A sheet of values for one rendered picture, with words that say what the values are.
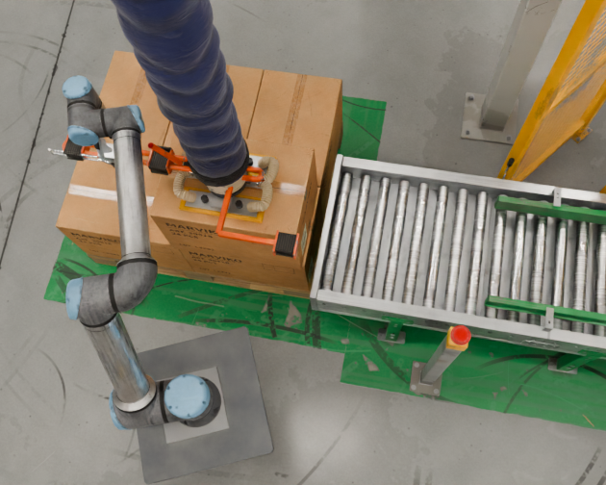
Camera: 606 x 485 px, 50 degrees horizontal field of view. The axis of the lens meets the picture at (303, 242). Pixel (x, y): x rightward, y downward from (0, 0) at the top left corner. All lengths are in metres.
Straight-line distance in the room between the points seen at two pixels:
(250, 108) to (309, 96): 0.29
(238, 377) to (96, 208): 1.13
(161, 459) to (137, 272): 0.96
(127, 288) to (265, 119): 1.56
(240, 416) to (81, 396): 1.21
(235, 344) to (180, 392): 0.39
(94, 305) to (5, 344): 1.91
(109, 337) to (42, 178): 2.14
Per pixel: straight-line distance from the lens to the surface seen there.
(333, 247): 2.92
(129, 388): 2.27
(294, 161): 2.66
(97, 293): 1.92
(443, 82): 4.01
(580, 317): 2.91
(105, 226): 3.17
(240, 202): 2.55
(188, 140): 2.14
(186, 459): 2.62
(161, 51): 1.74
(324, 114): 3.23
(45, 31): 4.63
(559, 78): 2.50
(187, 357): 2.67
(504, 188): 3.07
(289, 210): 2.57
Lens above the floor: 3.30
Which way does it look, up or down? 70 degrees down
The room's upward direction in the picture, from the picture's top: 10 degrees counter-clockwise
